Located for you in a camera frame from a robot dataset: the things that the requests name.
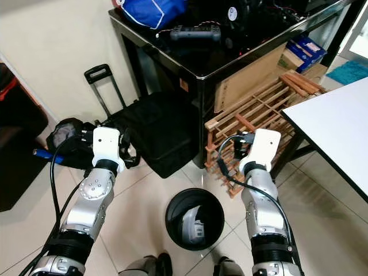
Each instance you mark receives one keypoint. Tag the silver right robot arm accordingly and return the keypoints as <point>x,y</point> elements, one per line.
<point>264,207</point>

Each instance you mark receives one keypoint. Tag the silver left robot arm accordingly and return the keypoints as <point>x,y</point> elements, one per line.
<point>96,192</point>

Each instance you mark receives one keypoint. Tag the round black rubbish bin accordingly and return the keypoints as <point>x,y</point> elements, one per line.
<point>175,227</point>

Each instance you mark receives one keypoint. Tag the white carton trash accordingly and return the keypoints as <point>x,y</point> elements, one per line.
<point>194,227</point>

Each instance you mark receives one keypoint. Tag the black pedal bin red trim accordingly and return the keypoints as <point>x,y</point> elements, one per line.
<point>20,112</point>

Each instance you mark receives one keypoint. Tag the wooden wine rack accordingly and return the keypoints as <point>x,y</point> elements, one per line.
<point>250,112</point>

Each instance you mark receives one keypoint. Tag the black trolley suitcase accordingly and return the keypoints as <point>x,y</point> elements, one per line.
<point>164,129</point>

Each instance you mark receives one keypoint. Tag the small black bag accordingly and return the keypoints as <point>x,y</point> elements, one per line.
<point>63,138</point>

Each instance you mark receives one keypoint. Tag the brown cardboard box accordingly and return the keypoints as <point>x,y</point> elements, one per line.
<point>247,77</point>

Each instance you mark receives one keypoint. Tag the white table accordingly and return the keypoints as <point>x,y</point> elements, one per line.
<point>336,129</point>

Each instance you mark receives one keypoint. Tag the black glossy table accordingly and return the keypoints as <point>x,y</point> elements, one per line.
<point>201,60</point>

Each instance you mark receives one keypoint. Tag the blue printed box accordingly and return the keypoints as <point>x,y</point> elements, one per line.
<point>306,53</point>

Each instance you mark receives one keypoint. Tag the dark low cabinet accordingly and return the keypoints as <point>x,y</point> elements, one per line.
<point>17,175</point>

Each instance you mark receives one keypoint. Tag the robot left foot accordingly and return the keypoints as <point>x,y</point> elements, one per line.
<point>144,265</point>

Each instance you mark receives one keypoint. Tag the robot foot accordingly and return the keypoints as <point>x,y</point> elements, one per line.
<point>227,267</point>
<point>144,265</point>

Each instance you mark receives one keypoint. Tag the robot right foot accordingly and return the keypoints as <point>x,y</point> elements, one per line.
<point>227,267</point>

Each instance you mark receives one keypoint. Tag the teal floor mat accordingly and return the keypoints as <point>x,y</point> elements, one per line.
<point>348,73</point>

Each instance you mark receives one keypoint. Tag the blue fabric bag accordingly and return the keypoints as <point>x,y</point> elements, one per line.
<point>152,11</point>

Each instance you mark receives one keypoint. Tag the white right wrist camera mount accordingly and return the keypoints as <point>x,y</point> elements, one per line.
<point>263,148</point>

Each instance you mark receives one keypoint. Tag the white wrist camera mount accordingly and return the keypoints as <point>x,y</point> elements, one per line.
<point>107,146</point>
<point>263,148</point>

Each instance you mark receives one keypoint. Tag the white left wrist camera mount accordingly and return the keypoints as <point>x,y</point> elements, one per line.
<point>107,146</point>

